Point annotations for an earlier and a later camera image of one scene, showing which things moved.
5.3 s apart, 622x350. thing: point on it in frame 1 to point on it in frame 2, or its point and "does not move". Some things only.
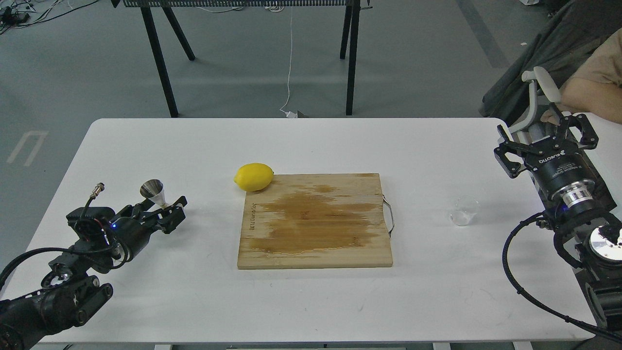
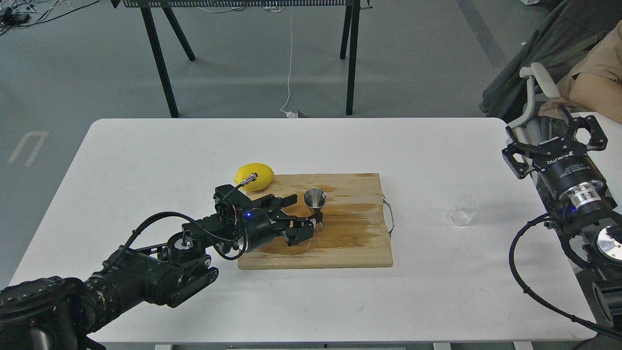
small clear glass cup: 463,210 does not move
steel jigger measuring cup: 154,189 to 315,198
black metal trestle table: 349,42 does not move
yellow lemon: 253,177 does not move
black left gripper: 126,237 to 237,216
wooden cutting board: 315,221 does not move
